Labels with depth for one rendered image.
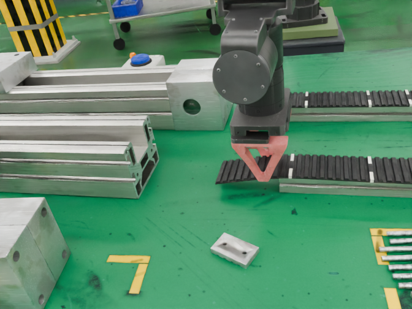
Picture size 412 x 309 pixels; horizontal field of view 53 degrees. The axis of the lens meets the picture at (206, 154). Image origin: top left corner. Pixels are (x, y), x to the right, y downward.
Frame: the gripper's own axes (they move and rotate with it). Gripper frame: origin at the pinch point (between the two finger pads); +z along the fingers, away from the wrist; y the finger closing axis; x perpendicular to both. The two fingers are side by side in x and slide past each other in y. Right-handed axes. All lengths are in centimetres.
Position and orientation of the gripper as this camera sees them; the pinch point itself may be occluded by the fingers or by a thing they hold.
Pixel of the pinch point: (265, 164)
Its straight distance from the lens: 57.1
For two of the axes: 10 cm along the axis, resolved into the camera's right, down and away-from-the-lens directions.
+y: -2.3, 5.6, -7.9
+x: 9.7, 0.2, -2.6
